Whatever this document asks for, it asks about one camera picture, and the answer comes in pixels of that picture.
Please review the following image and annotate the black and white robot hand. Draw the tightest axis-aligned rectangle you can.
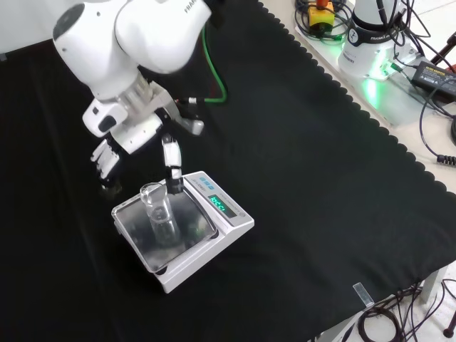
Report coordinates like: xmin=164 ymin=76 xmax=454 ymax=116
xmin=82 ymin=99 xmax=185 ymax=197

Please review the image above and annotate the small clear glass beaker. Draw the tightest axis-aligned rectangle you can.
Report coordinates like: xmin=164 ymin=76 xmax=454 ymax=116
xmin=139 ymin=181 xmax=183 ymax=249

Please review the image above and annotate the white electronic balance steel pan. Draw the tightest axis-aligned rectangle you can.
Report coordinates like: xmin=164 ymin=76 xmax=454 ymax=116
xmin=110 ymin=170 xmax=256 ymax=295

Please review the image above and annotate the black bench cloth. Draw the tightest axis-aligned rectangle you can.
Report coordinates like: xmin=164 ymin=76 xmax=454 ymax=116
xmin=0 ymin=0 xmax=456 ymax=342

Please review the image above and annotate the yellow stop button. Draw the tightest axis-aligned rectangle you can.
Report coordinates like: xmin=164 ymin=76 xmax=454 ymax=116
xmin=307 ymin=0 xmax=336 ymax=29

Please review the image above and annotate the pale board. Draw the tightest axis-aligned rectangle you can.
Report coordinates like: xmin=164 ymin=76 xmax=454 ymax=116
xmin=258 ymin=0 xmax=456 ymax=195

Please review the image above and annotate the clear tape strip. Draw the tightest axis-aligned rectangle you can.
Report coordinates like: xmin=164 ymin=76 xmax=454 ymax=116
xmin=352 ymin=282 xmax=375 ymax=309

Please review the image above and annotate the black power adapter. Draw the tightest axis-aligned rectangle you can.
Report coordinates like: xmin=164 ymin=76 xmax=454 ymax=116
xmin=410 ymin=61 xmax=456 ymax=96

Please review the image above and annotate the black tripod with red joints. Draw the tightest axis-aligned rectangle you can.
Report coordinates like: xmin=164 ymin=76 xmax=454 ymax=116
xmin=429 ymin=31 xmax=456 ymax=74

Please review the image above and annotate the grey table leg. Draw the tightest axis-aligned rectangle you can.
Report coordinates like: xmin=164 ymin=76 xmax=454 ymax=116
xmin=421 ymin=266 xmax=450 ymax=308

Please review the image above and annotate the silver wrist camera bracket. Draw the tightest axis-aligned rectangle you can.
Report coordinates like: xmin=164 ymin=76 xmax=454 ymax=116
xmin=152 ymin=85 xmax=206 ymax=137

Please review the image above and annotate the green cable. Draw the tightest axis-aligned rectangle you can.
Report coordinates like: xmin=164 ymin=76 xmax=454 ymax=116
xmin=200 ymin=25 xmax=229 ymax=106

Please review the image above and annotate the black adapter cable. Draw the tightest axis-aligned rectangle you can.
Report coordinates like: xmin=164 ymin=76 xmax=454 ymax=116
xmin=418 ymin=87 xmax=456 ymax=165

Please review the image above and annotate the coiled black cable bundle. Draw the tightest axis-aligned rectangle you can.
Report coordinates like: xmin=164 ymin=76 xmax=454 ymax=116
xmin=356 ymin=281 xmax=446 ymax=342

